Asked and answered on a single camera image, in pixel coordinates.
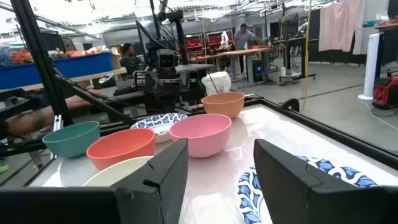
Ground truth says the orange yarn bundle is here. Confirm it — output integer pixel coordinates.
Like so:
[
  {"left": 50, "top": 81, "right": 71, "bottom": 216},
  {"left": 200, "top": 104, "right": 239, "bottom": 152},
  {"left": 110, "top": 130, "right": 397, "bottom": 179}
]
[{"left": 11, "top": 49, "right": 34, "bottom": 65}]

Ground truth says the peach orange plastic bowl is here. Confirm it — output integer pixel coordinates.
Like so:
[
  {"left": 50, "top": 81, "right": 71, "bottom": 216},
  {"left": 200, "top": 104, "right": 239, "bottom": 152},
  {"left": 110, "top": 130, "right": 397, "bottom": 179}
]
[{"left": 201, "top": 91, "right": 246, "bottom": 119}]

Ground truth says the blue patterned paper bowl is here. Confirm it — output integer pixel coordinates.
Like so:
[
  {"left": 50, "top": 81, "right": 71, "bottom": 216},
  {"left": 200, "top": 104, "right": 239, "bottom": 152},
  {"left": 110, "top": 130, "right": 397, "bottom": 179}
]
[
  {"left": 129, "top": 112, "right": 189, "bottom": 144},
  {"left": 238, "top": 155, "right": 379, "bottom": 224}
]

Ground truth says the teal blue plastic bowl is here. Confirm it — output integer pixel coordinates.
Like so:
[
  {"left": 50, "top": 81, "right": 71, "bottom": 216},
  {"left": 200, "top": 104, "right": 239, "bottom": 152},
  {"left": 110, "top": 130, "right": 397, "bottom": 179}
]
[{"left": 42, "top": 121, "right": 101, "bottom": 159}]

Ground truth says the red and black generator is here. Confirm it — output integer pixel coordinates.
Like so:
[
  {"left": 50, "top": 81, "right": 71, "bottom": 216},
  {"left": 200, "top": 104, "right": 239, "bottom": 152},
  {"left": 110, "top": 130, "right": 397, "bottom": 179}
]
[{"left": 372, "top": 76, "right": 398, "bottom": 110}]

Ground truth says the pink hanging cloth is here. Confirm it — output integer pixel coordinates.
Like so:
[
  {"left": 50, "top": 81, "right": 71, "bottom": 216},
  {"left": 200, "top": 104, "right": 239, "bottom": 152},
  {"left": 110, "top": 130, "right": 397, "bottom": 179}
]
[{"left": 318, "top": 0, "right": 361, "bottom": 53}]

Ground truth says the standing person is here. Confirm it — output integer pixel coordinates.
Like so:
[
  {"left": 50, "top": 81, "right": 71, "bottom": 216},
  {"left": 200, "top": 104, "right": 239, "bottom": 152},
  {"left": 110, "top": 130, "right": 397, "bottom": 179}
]
[{"left": 233, "top": 23, "right": 265, "bottom": 74}]

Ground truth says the yellow hanging cable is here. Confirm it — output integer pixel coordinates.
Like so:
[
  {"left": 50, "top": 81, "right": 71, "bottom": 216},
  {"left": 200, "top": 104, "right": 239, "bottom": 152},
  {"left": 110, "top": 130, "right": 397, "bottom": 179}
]
[{"left": 300, "top": 0, "right": 313, "bottom": 114}]

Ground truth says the long wooden workbench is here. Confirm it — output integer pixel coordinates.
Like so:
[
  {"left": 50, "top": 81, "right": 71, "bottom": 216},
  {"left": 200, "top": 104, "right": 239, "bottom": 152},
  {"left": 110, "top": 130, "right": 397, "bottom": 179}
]
[{"left": 191, "top": 45, "right": 285, "bottom": 85}]

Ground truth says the blue storage bin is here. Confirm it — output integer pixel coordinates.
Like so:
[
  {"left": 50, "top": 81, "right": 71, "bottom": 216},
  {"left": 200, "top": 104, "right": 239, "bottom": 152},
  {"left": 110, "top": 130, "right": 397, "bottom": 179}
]
[{"left": 0, "top": 51, "right": 114, "bottom": 91}]

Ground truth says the black diagonal frame strut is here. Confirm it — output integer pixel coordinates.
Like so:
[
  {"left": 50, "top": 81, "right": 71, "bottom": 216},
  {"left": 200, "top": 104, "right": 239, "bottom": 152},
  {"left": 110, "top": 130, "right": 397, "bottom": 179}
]
[{"left": 52, "top": 67, "right": 136, "bottom": 125}]

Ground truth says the white bucket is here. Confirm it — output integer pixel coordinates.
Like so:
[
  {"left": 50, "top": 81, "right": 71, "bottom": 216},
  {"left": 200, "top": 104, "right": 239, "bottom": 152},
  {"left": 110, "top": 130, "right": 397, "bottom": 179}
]
[{"left": 201, "top": 71, "right": 232, "bottom": 96}]

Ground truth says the black table clamp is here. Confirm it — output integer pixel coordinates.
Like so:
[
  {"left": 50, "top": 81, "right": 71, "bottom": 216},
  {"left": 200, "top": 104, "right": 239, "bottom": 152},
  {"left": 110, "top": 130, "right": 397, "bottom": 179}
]
[{"left": 279, "top": 98, "right": 301, "bottom": 113}]

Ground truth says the white plastic bowl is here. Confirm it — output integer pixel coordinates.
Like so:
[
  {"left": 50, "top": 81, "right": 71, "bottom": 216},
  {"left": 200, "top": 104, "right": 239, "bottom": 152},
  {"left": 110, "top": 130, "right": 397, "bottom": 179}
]
[{"left": 82, "top": 156, "right": 155, "bottom": 187}]

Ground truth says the black desk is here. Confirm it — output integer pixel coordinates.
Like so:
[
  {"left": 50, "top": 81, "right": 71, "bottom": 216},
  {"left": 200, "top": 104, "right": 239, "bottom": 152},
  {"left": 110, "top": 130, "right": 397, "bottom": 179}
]
[{"left": 273, "top": 37, "right": 318, "bottom": 82}]

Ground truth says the pink plastic bowl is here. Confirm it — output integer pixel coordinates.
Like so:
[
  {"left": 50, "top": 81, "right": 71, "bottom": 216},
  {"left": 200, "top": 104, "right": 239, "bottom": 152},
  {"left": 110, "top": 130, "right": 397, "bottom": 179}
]
[{"left": 169, "top": 113, "right": 233, "bottom": 159}]

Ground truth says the white tower fan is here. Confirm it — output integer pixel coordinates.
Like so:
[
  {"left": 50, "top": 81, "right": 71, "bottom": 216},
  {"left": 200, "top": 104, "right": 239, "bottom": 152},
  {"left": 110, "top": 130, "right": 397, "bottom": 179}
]
[{"left": 357, "top": 32, "right": 381, "bottom": 101}]

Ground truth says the computer tower with blue light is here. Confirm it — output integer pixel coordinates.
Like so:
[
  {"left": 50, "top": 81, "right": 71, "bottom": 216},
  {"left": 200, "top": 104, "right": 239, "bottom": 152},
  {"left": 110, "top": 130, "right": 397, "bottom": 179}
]
[{"left": 251, "top": 58, "right": 265, "bottom": 83}]

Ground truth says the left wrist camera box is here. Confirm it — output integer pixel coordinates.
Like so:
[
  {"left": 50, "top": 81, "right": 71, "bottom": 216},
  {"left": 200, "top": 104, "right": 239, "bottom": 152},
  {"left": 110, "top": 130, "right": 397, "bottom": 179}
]
[{"left": 157, "top": 49, "right": 178, "bottom": 70}]

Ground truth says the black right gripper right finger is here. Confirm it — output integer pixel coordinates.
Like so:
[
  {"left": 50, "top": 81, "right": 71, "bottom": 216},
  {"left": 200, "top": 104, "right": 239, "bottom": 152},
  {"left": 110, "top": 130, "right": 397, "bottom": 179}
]
[{"left": 253, "top": 139, "right": 398, "bottom": 224}]

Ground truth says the white hanging cloth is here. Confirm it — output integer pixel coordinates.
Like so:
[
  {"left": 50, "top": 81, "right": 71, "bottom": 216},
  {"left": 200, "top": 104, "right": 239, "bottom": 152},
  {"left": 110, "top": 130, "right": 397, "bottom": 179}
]
[{"left": 353, "top": 0, "right": 389, "bottom": 55}]

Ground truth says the black monitor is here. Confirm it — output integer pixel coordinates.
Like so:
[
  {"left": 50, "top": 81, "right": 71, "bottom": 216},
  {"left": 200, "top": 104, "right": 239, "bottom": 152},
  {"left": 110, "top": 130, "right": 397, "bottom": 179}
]
[{"left": 279, "top": 12, "right": 300, "bottom": 37}]

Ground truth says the person's forearm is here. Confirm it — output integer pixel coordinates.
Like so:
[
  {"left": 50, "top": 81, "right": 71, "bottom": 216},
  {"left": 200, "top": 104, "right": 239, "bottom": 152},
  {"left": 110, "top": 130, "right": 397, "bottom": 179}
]
[{"left": 6, "top": 88, "right": 103, "bottom": 136}]

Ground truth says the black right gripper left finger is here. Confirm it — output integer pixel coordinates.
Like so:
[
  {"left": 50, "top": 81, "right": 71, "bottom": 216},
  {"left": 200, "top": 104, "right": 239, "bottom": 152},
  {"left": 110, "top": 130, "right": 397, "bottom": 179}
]
[{"left": 0, "top": 138, "right": 189, "bottom": 224}]

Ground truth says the black frame post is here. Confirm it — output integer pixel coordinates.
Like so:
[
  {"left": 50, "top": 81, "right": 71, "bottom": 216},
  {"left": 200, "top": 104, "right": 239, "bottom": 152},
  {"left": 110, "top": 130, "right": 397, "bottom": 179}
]
[{"left": 9, "top": 0, "right": 75, "bottom": 127}]

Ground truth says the seated person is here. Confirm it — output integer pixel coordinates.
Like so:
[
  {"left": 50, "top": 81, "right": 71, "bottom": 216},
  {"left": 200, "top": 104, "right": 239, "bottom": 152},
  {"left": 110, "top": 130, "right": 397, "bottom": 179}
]
[{"left": 119, "top": 42, "right": 142, "bottom": 77}]

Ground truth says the red storage bin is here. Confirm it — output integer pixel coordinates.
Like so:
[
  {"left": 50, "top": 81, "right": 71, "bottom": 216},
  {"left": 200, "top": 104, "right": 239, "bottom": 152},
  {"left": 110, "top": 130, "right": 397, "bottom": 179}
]
[
  {"left": 207, "top": 34, "right": 223, "bottom": 50},
  {"left": 185, "top": 37, "right": 203, "bottom": 57}
]

